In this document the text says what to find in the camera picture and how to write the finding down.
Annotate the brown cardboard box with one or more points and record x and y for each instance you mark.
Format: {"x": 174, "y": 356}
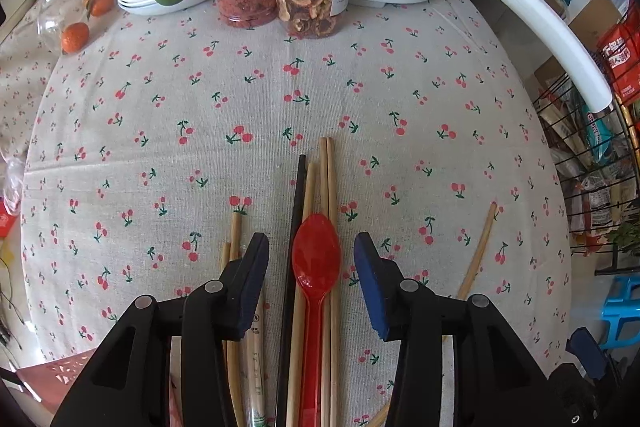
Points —
{"x": 595, "y": 19}

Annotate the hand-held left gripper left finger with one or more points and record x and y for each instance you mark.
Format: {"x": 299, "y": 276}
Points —
{"x": 245, "y": 297}

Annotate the red snack packets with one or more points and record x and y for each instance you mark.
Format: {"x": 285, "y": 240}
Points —
{"x": 622, "y": 57}

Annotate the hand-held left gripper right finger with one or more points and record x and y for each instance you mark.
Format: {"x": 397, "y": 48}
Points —
{"x": 372, "y": 287}

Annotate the cherry print counter cloth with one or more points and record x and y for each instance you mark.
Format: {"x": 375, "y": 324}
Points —
{"x": 15, "y": 82}

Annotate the paper-wrapped chopsticks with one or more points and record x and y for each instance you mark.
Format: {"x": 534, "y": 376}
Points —
{"x": 254, "y": 367}

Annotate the pink plastic utensil holder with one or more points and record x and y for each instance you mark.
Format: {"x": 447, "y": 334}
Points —
{"x": 55, "y": 372}

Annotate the clear glass jar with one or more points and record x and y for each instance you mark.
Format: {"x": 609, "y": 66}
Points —
{"x": 55, "y": 7}

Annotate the blue plastic stool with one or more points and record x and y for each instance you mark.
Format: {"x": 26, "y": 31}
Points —
{"x": 620, "y": 312}

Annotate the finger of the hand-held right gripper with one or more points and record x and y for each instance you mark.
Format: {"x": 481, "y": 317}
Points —
{"x": 585, "y": 347}

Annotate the clear plastic bag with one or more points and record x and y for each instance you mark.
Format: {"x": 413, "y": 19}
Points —
{"x": 10, "y": 182}

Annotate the black chopstick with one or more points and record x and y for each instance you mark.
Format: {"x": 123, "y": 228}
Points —
{"x": 295, "y": 232}

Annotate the small orange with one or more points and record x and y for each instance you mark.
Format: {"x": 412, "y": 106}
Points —
{"x": 75, "y": 38}
{"x": 99, "y": 2}

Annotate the red plastic spoon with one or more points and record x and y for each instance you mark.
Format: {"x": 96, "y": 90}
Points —
{"x": 316, "y": 252}

